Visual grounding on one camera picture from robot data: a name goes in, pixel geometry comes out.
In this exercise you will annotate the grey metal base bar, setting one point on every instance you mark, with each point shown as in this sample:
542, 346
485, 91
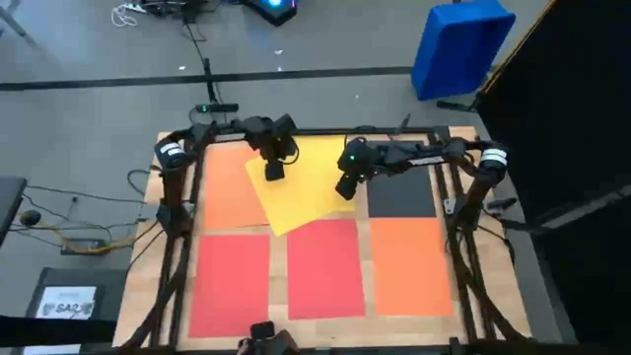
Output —
581, 212

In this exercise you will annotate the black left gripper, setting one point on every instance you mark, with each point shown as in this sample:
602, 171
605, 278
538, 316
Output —
263, 140

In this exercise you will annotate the orange paper sheet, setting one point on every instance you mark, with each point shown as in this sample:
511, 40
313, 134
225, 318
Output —
411, 266
227, 197

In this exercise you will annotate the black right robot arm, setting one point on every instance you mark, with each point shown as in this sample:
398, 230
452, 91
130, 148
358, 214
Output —
429, 158

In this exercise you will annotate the black floor power box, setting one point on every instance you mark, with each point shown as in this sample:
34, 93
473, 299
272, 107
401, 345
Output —
81, 244

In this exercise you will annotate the white paper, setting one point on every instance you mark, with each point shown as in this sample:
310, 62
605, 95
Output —
49, 351

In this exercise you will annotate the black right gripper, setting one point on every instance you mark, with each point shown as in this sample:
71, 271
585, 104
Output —
367, 163

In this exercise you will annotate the black metal table frame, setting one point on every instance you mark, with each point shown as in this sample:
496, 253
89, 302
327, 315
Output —
320, 131

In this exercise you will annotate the blue plastic crate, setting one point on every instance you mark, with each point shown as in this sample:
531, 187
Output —
458, 54

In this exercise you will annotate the white power strip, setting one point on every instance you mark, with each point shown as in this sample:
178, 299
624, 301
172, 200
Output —
134, 7

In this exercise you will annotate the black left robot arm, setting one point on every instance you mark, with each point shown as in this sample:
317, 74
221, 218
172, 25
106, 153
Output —
173, 197

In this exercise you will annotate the grey chair leg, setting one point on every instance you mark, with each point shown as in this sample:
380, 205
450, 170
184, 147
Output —
20, 30

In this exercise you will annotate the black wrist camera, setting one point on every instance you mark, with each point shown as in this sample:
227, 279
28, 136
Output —
286, 127
352, 153

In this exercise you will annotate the black hub green light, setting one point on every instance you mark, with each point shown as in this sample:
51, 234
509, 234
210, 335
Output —
222, 108

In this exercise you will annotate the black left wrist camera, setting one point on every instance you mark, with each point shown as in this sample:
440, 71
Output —
286, 127

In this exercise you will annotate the black partition panel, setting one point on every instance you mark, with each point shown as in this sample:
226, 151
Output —
581, 74

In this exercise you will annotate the black stand foot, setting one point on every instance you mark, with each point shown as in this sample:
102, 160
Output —
456, 105

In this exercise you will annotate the silver mounting plate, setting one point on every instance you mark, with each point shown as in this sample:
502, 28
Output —
451, 204

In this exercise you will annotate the red paper sheet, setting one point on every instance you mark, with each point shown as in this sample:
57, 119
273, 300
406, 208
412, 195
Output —
229, 286
325, 271

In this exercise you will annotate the black bar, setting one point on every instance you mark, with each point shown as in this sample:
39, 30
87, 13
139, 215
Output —
49, 331

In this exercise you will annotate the white printed label sheet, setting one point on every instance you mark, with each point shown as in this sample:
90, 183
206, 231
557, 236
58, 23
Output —
64, 298

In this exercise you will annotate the black computer tower blue light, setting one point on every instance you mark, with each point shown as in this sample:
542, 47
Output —
281, 17

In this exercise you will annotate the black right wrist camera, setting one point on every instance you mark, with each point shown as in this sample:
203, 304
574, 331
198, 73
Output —
352, 153

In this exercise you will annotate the black floor tape line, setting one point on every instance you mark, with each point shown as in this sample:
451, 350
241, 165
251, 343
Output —
296, 75

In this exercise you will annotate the black paper sheet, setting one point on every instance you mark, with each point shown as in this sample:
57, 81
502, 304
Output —
401, 197

